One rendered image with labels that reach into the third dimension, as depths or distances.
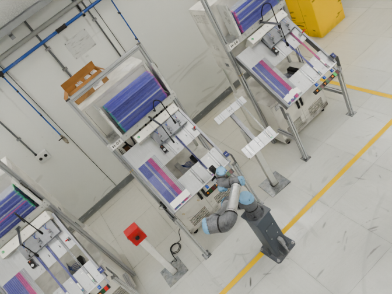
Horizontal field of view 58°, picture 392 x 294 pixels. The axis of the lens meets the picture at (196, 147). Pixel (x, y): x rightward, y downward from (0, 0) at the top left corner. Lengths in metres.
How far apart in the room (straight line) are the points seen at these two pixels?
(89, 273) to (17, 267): 0.60
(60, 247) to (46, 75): 2.02
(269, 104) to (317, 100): 0.66
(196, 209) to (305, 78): 1.69
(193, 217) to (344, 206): 1.45
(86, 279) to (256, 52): 2.59
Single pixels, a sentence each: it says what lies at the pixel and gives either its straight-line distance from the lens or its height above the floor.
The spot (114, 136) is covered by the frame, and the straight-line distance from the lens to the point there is 3.24.
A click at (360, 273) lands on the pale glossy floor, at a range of 3.16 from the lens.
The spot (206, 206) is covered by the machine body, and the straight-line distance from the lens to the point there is 3.76.
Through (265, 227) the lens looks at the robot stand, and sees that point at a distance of 3.03.
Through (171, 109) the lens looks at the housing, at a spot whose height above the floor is 1.26.
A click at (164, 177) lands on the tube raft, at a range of 3.21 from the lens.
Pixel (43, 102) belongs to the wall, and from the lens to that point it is 4.51.
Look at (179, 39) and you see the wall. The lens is 4.92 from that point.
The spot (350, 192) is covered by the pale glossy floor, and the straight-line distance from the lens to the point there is 3.58.
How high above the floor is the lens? 2.81
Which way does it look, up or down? 35 degrees down
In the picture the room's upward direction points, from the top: 35 degrees counter-clockwise
